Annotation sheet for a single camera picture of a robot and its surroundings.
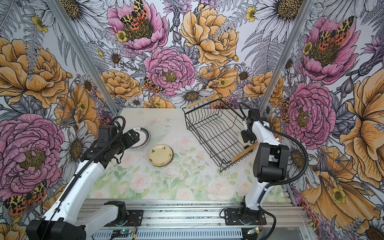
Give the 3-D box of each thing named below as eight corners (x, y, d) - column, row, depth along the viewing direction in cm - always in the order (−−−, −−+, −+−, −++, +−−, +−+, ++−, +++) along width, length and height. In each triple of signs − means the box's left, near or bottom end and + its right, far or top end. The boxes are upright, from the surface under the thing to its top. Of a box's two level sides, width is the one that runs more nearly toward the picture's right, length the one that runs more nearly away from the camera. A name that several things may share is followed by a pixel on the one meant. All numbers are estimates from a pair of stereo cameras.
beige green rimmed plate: (146, 167, 94) (145, 164, 91) (151, 147, 103) (149, 144, 100) (172, 167, 94) (171, 164, 91) (174, 147, 103) (173, 144, 100)
